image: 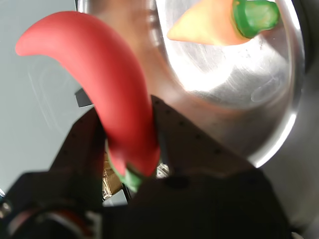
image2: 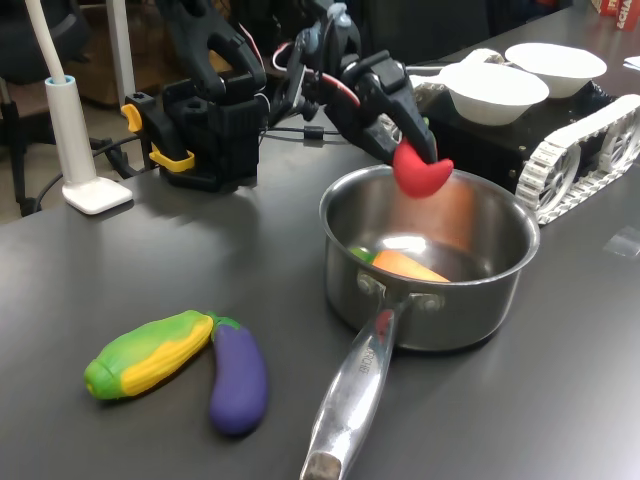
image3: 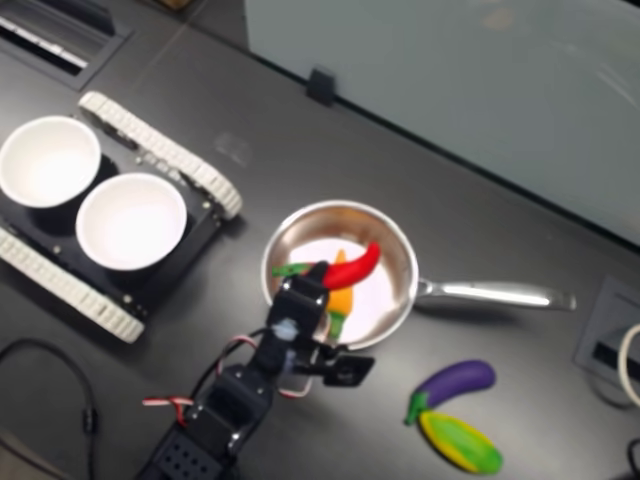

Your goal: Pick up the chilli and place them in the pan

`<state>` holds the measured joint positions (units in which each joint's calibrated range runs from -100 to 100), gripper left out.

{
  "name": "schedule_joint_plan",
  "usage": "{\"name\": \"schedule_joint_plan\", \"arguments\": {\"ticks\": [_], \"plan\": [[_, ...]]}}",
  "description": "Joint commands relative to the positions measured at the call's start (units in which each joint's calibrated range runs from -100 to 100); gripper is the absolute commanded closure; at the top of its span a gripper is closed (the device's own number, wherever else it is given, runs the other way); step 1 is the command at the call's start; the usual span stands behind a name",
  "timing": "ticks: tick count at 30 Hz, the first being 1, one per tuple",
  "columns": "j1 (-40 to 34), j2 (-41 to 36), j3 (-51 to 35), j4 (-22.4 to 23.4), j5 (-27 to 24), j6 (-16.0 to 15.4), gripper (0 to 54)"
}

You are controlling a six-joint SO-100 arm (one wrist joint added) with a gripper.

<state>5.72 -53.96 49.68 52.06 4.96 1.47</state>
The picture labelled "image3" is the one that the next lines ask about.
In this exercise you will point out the red toy chilli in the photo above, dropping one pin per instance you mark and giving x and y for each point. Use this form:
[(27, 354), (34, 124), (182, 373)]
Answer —
[(352, 267)]

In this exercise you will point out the pale grey putty lump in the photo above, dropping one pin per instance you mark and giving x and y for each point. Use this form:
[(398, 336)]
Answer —
[(286, 330)]

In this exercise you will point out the orange toy carrot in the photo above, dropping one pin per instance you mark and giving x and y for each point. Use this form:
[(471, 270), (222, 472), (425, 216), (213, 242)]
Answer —
[(342, 300)]

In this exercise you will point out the tracked vehicle with white tracks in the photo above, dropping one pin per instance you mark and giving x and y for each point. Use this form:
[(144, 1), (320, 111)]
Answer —
[(165, 250)]

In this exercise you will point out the purple toy aubergine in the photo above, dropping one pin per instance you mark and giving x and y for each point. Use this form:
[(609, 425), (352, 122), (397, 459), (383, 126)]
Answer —
[(457, 380)]

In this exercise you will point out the white bowl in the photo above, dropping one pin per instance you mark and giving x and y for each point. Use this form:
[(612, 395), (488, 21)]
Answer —
[(47, 162), (131, 222)]

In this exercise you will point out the yellow green toy corn cob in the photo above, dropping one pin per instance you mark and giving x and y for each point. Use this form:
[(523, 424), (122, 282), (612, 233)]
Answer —
[(462, 442)]

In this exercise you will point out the frosted partition panel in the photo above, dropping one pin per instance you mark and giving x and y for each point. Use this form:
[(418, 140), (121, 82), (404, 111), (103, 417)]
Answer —
[(450, 75)]

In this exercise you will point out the black gripper camera mount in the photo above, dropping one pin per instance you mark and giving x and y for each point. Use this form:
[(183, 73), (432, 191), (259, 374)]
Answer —
[(350, 367)]

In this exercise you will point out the black partition bracket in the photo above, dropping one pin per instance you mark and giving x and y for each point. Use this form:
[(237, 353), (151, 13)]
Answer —
[(321, 85)]

